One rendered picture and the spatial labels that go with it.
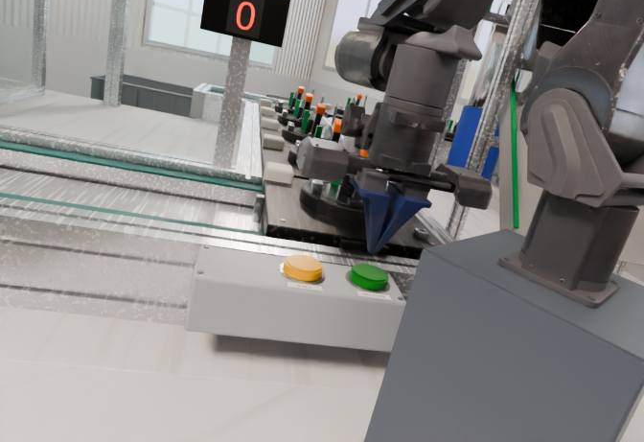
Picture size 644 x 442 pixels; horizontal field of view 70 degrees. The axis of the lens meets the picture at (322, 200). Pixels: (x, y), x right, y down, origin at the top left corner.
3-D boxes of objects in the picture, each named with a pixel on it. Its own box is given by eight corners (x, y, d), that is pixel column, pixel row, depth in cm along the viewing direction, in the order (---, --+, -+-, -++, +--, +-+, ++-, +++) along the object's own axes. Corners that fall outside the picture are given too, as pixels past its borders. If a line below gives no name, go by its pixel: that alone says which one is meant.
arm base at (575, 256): (594, 310, 28) (635, 218, 26) (494, 263, 32) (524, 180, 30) (621, 288, 33) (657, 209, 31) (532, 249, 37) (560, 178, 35)
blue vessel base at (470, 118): (494, 198, 152) (521, 118, 145) (450, 191, 149) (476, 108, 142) (472, 185, 167) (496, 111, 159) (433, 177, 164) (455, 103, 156)
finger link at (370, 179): (454, 188, 44) (439, 176, 48) (363, 170, 42) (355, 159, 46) (448, 205, 44) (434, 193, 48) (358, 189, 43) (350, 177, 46)
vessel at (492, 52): (517, 118, 145) (562, -11, 135) (477, 108, 143) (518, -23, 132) (496, 111, 158) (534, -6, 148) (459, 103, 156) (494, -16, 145)
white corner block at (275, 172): (289, 196, 74) (294, 172, 73) (262, 191, 73) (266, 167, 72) (287, 187, 79) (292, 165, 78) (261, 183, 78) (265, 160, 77)
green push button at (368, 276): (388, 300, 47) (394, 283, 46) (351, 295, 46) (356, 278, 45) (379, 281, 51) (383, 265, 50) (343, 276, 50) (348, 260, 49)
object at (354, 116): (429, 113, 46) (406, 101, 52) (361, 100, 44) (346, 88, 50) (412, 170, 48) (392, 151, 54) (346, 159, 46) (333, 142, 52)
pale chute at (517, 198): (590, 260, 64) (612, 247, 60) (498, 240, 64) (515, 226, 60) (573, 105, 77) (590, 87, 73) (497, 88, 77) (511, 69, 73)
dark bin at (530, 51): (638, 116, 60) (678, 63, 55) (541, 94, 60) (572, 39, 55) (575, 34, 81) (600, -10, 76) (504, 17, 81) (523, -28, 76)
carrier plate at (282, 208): (447, 267, 60) (451, 251, 59) (264, 239, 55) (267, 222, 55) (395, 206, 82) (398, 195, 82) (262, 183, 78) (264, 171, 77)
